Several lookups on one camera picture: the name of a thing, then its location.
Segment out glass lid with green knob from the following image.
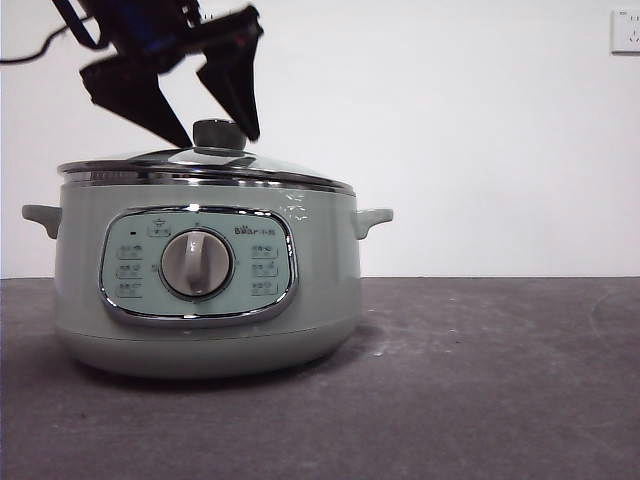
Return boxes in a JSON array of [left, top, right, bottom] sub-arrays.
[[56, 118, 357, 194]]

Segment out pale green electric cooking pot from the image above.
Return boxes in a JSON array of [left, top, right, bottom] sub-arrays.
[[21, 182, 394, 380]]

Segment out black cable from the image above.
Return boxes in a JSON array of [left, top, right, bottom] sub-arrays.
[[0, 22, 76, 65]]

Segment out white wall socket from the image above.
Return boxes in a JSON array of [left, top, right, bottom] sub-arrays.
[[611, 9, 640, 56]]

